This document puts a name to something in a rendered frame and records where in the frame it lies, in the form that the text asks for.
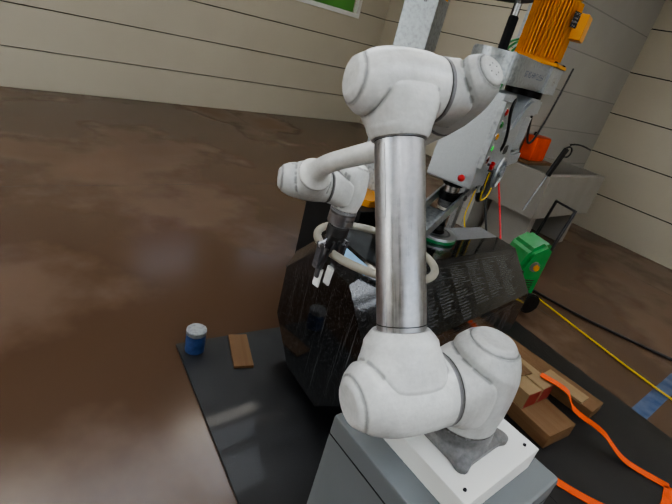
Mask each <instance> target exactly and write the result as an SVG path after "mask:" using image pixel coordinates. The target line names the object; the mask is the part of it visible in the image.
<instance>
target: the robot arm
mask: <svg viewBox="0 0 672 504"><path fill-rule="evenodd" d="M502 80H503V72H502V69H501V67H500V65H499V63H498V62H497V61H496V60H495V59H494V58H493V57H491V56H488V55H486V54H475V55H469V56H468V57H466V58H465V59H464V60H462V59H461V58H454V57H446V56H440V55H437V54H434V53H432V52H430V51H426V50H422V49H417V48H411V47H405V46H396V45H383V46H376V47H372V48H369V49H367V50H366V51H363V52H360V53H358V54H356V55H354V56H353V57H352V58H351V59H350V61H349V62H348V64H347V66H346V68H345V71H344V75H343V80H342V93H343V96H344V100H345V102H346V104H347V106H348V107H349V108H350V109H351V111H352V112H353V113H355V114H357V115H360V117H361V120H362V122H363V125H364V127H365V129H366V133H367V136H368V137H369V139H370V141H369V142H365V143H361V144H358V145H354V146H351V147H347V148H344V149H340V150H337V151H333V152H330V153H328V154H325V155H323V156H321V157H319V158H309V159H306V160H304V161H299V162H290V163H286V164H283V165H282V166H281V167H280V168H279V170H278V176H277V186H278V188H279V189H280V191H282V192H283V193H284V194H286V195H288V196H290V197H293V198H297V199H301V200H306V201H312V202H325V203H328V204H331V206H330V211H329V214H328V217H327V220H328V225H327V228H326V236H325V238H324V240H322V241H319V240H318V241H317V248H316V251H315V255H314V258H313V262H312V266H313V267H314V268H315V272H314V278H313V281H312V284H313V285H314V286H315V287H317V288H318V286H319V283H320V280H321V277H322V274H323V271H324V270H323V269H322V268H323V266H324V264H325V262H326V260H327V258H328V256H329V254H330V253H331V252H332V250H335V251H337V252H338V253H340V254H342V255H343V256H344V254H345V251H346V249H347V247H348V245H349V243H350V242H349V241H347V240H346V239H345V238H347V236H348V232H349V229H350V228H352V227H353V224H354V221H355V218H356V216H357V212H358V210H359V208H360V207H361V205H362V203H363V201H364V198H365V195H366V191H367V187H368V182H369V171H368V169H367V167H366V166H365V165H367V164H371V163H374V179H375V242H376V326H374V327H372V329H371V330H370V331H369V332H368V333H367V334H366V336H365V337H364V339H363V345H362V347H361V350H360V353H359V356H358V359H357V361H355V362H352V363H351V364H350V365H349V366H348V368H347V369H346V371H345V372H344V374H343V376H342V380H341V383H340V387H339V401H340V406H341V409H342V412H343V415H344V417H345V419H346V421H347V422H348V423H349V425H350V426H351V427H353V428H354V429H356V430H358V431H361V432H363V433H366V434H368V435H370V436H372V437H377V438H384V439H401V438H408V437H414V436H419V435H423V434H424V435H425V436H426V437H427V438H428V439H429V440H430V442H431V443H432V444H433V445H434V446H435V447H436V448H437V449H438V450H439V451H440V452H441V453H442V454H443V455H444V456H445V457H446V458H447V459H448V460H449V461H450V463H451V464H452V466H453V468H454V469H455V470H456V471H457V472H458V473H460V474H463V475H465V474H467V473H468V471H469V469H470V467H471V466H472V465H473V464H475V463H476V462H477V461H479V460H480V459H481V458H483V457H484V456H486V455H487V454H488V453H490V452H491V451H492V450H494V449H495V448H497V447H499V446H504V445H506V443H507V441H508V436H507V434H506V433H505V432H503V431H502V430H500V429H499V428H497V427H498V426H499V424H500V423H501V422H502V420H503V418H504V417H505V415H506V413H507V412H508V410H509V408H510V406H511V404H512V402H513V400H514V397H515V395H516V393H517V390H518V388H519V385H520V381H521V373H522V362H521V355H520V354H519V352H518V349H517V346H516V344H515V343H514V341H513V340H512V339H511V338H510V337H508V336H507V335H506V334H504V333H503V332H501V331H499V330H497V329H494V328H491V327H487V326H480V327H472V328H469V329H467V330H465V331H463V332H461V333H459V334H458V335H457V336H456V337H455V339H454V340H453V341H450V342H448V343H446V344H444V345H442V346H441V347H440V343H439V339H438V338H437V337H436V335H435V334H434V333H433V332H432V331H431V329H430V328H428V327H427V279H426V156H425V146H426V145H428V144H430V143H432V142H434V141H436V140H439V139H441V138H444V137H446V136H448V135H450V134H451V133H453V132H455V131H456V130H458V129H460V128H462V127H464V126H465V125H467V124H468V123H469V122H471V121H472V120H473V119H474V118H476V117H477V116H478V115H479V114H481V113H482V112H483V111H484V110H485V109H486V108H487V107H488V106H489V104H490V103H491V102H492V100H493V99H494V98H495V96H496V95H497V93H498V91H499V89H500V87H501V82H502ZM328 249H329V250H328ZM319 265H320V266H319Z"/></svg>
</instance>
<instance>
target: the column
mask: <svg viewBox="0 0 672 504"><path fill-rule="evenodd" d="M449 3H450V0H448V2H447V1H445V0H427V2H424V0H405V1H404V5H403V9H402V13H401V16H400V20H399V24H398V28H397V31H396V35H395V39H394V43H393V45H396V46H405V47H411V48H417V49H422V50H426V51H430V52H432V53H434V52H435V49H436V45H437V42H438V39H439V35H440V32H441V29H442V26H443V22H444V19H445V16H446V13H447V9H448V6H449ZM365 166H366V167H367V169H368V171H369V182H368V187H367V188H368V189H370V190H373V191H375V179H374V163H371V164H367V165H365Z"/></svg>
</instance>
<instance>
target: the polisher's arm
mask: <svg viewBox="0 0 672 504"><path fill-rule="evenodd" d="M502 91H505V92H509V91H506V90H502ZM509 93H512V92H509ZM512 94H515V95H516V96H517V98H516V99H515V100H514V101H513V103H512V105H511V107H510V111H509V115H508V121H507V123H506V126H505V128H504V131H503V133H502V136H501V138H500V141H499V143H498V146H497V149H496V151H495V154H494V156H493V159H492V161H491V162H495V166H494V169H495V168H496V166H497V165H498V163H499V161H500V160H501V159H502V158H504V157H506V158H507V166H508V165H511V164H513V163H516V162H517V161H518V159H519V156H520V154H521V153H520V152H519V151H520V150H516V151H513V150H511V149H512V147H513V144H514V142H515V140H516V137H517V135H518V132H519V130H520V127H521V125H522V123H523V120H524V118H525V117H526V116H534V115H535V114H538V111H539V109H540V107H541V104H542V102H540V101H541V100H538V99H534V98H530V97H527V96H523V95H519V94H516V93H512ZM488 173H489V172H488V171H487V174H488ZM487 174H486V176H485V179H486V177H487ZM485 179H484V181H483V183H482V184H481V185H478V186H477V189H476V193H478V192H480V188H481V186H482V185H483V184H484V182H485Z"/></svg>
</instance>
